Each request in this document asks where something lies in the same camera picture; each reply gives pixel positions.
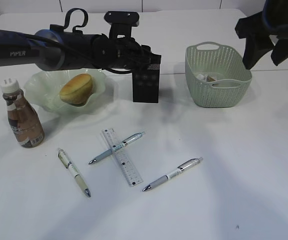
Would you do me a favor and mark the grey grip ballpoint pen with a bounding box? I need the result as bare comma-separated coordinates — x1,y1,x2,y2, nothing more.
142,157,203,192

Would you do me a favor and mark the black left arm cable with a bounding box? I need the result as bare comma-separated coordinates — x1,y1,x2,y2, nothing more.
49,7,89,33

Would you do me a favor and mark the blue grip pen on ruler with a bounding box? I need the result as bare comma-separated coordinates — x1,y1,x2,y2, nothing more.
88,131,145,165

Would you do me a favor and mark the beige grip ballpoint pen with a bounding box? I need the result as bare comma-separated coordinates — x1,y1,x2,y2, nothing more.
57,148,91,198

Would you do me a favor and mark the brown bread loaf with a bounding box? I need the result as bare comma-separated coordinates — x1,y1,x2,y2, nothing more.
59,73,93,106

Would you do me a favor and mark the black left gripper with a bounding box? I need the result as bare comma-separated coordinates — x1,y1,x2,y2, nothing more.
108,37,161,73

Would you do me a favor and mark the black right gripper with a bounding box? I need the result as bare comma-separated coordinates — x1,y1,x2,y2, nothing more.
235,0,288,70

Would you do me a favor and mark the black mesh pen holder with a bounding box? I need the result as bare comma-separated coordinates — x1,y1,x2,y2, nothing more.
132,63,160,103

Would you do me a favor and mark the green wavy glass plate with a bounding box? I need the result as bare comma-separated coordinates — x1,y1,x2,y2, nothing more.
24,68,106,115

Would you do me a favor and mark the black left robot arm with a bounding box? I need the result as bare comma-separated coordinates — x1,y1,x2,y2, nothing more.
0,29,161,74

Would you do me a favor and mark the clear plastic ruler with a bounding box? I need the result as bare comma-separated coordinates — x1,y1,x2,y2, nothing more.
102,128,145,187

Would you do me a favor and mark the white paper ball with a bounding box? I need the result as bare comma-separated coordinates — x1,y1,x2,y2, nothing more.
197,74,209,82

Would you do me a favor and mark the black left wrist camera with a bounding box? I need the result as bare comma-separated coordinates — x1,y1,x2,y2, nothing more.
104,11,140,40

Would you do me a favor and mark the small grey paper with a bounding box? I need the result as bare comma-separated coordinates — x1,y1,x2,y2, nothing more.
206,76,216,82

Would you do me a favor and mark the brown coffee drink bottle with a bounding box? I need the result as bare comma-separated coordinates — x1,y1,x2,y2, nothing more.
0,78,45,148

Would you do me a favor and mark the green plastic woven basket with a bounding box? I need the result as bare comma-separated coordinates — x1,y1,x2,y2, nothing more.
185,42,252,108

